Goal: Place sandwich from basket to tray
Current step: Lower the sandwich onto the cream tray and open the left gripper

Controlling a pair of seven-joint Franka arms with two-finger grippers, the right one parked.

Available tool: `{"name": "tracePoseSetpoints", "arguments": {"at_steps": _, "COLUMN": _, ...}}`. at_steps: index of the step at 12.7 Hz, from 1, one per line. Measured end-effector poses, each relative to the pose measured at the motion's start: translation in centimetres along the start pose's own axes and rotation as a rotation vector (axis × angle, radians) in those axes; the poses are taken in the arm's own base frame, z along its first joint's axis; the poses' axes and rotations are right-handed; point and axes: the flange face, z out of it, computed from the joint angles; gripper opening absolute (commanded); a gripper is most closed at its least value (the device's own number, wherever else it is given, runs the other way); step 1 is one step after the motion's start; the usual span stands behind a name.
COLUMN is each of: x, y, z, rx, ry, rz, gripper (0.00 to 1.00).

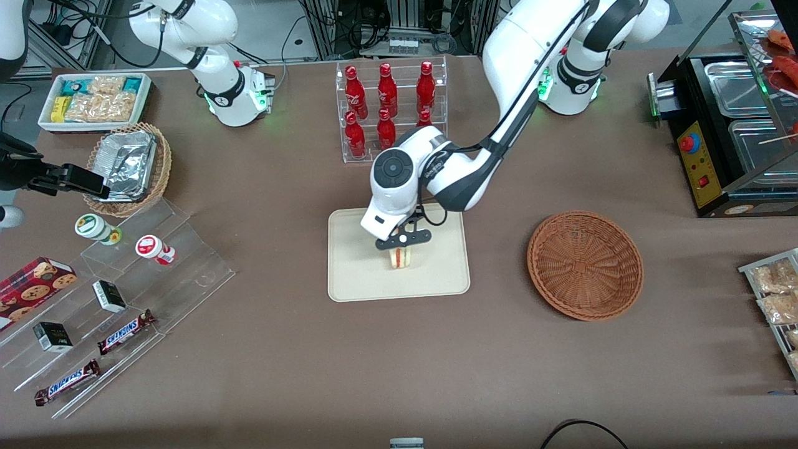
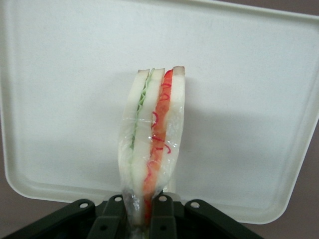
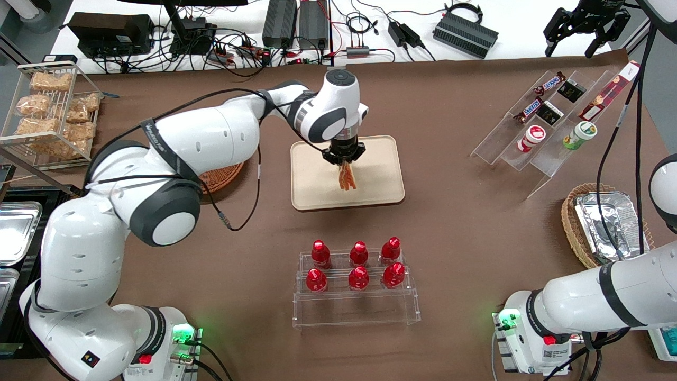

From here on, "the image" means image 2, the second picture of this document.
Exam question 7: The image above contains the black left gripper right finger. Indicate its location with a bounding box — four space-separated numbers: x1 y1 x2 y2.
149 195 178 239

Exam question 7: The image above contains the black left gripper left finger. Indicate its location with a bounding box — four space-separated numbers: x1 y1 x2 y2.
90 195 130 239

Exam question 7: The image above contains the triangle sandwich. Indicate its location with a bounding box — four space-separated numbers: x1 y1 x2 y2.
116 65 187 239

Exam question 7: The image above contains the beige plastic tray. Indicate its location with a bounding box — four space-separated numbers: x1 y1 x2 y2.
0 0 319 225

